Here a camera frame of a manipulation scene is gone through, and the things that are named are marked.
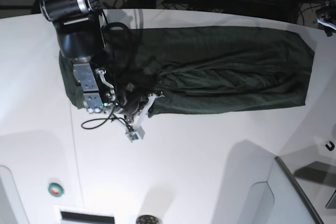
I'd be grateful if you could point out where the black perforated round object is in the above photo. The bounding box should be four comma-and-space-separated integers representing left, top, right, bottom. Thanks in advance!
136, 215, 160, 224

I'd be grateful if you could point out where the black U-shaped hook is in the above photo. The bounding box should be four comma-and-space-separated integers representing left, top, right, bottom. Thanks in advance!
325, 141, 335, 151

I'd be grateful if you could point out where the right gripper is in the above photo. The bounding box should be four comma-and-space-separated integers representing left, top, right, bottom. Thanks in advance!
117, 95, 147, 119

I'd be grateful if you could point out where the green tape roll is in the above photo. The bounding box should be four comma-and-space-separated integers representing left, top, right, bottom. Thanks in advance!
48, 183, 64, 197

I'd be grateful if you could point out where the grey metal tray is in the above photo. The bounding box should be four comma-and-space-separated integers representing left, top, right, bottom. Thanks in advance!
278, 156, 335, 223

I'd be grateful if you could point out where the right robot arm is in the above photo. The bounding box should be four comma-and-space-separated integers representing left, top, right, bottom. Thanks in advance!
35, 0, 148, 122

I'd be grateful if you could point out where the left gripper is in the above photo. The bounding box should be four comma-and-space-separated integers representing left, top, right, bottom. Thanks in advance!
316, 7, 335, 24

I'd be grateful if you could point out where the dark green t-shirt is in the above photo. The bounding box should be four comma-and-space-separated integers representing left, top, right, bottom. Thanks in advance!
58, 25, 315, 119

